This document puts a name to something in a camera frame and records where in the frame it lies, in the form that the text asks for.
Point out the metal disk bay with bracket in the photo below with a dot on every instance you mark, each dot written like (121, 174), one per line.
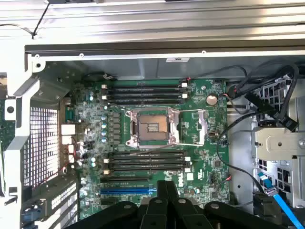
(278, 143)

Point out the green Dell motherboard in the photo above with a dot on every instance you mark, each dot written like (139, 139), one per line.
(197, 157)

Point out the blue expansion slot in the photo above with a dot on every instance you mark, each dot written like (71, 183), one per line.
(124, 190)

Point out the metal socket locking lever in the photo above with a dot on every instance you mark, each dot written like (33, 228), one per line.
(186, 144)
(190, 111)

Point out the metal socket cover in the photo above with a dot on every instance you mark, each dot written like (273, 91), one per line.
(202, 126)

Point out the silver rear port stack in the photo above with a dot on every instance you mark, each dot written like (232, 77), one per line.
(68, 130)

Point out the silver coin cell battery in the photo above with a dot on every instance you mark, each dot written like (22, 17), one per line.
(212, 99)

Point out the RAM slot with black latches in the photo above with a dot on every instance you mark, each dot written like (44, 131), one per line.
(143, 164)
(143, 101)
(143, 153)
(143, 91)

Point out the RAM slot with white latches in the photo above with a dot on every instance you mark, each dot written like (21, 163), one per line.
(143, 86)
(143, 96)
(143, 159)
(143, 169)

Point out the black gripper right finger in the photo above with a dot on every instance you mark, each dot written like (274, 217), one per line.
(181, 214)

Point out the metal CPU socket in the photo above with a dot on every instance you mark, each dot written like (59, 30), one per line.
(152, 125)

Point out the open metal PC case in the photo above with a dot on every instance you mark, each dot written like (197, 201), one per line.
(21, 133)

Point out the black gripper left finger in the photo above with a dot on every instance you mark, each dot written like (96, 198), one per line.
(155, 214)

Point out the long black expansion slot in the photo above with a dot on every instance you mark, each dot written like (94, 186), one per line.
(124, 179)

